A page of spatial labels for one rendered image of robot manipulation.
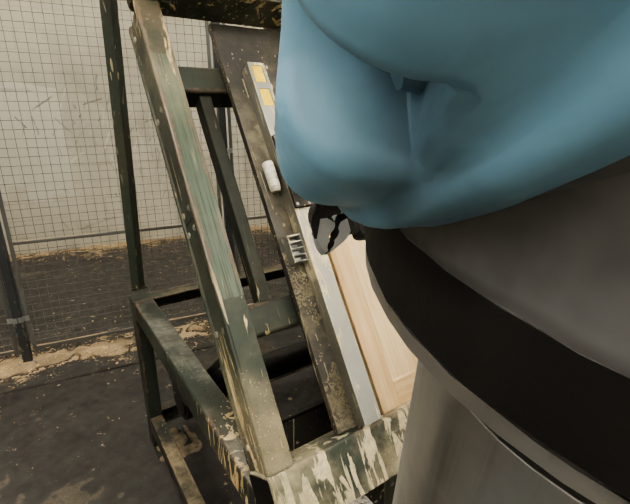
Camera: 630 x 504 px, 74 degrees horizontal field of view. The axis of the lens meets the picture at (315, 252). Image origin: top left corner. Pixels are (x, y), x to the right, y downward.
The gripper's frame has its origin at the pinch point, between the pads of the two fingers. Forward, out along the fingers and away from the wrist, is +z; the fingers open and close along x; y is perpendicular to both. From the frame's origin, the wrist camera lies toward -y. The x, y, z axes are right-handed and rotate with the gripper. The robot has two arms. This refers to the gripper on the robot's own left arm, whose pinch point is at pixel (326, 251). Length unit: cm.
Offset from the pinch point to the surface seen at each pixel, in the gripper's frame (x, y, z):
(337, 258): -18.7, 21.8, 27.2
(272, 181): -5.1, 39.0, 14.8
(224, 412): 11, 8, 68
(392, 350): -28.4, 0.2, 40.7
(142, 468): 37, 39, 174
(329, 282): -13.7, 15.0, 27.6
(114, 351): 49, 141, 228
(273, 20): -16, 83, -8
